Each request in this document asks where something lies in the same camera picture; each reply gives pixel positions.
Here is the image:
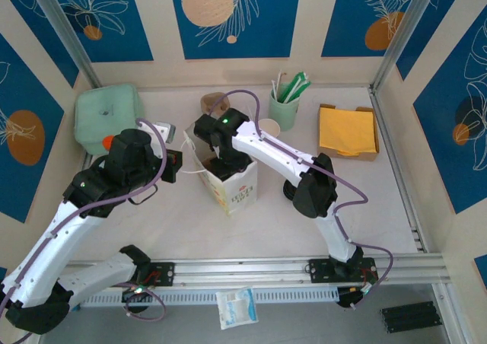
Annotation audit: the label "green wrapped straw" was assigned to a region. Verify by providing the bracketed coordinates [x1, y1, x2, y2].
[290, 78, 312, 104]
[284, 71, 307, 104]

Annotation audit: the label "cardboard napkin box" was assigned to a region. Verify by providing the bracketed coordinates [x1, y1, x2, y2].
[317, 103, 380, 162]

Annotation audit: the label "printed white paper bag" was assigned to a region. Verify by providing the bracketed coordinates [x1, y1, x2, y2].
[181, 129, 259, 218]

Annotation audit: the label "left gripper thin black cable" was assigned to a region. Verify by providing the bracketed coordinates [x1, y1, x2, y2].
[128, 186, 159, 205]

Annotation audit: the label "black ribbed bars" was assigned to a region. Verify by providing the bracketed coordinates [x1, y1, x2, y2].
[379, 301, 444, 334]

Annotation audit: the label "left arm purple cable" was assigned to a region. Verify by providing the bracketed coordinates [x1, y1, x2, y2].
[0, 118, 168, 344]

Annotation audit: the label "mint green straw holder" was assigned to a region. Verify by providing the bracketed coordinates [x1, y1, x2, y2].
[269, 91, 301, 132]

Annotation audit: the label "mint green lidded container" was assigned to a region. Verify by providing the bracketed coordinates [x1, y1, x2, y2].
[74, 84, 145, 155]

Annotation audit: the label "white blue plastic packet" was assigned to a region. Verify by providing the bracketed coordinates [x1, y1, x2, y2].
[215, 285, 259, 330]

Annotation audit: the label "aluminium frame strut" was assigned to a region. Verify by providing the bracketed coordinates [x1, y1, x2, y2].
[431, 282, 469, 344]

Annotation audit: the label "aluminium corner post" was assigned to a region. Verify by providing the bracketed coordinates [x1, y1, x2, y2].
[27, 0, 103, 89]
[371, 0, 445, 94]

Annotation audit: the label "cardboard cup carrier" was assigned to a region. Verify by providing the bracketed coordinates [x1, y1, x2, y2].
[200, 91, 231, 116]

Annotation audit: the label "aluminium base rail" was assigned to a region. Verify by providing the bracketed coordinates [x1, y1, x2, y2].
[36, 254, 448, 292]

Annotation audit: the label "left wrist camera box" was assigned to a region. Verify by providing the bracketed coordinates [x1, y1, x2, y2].
[153, 120, 178, 144]

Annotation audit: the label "aluminium side rail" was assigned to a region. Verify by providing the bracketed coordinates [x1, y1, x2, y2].
[368, 87, 431, 254]

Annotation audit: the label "white wrapped straw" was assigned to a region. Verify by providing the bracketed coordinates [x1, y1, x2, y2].
[283, 77, 299, 103]

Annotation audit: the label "white slotted cable duct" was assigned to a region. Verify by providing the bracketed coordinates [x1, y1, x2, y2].
[74, 287, 339, 307]

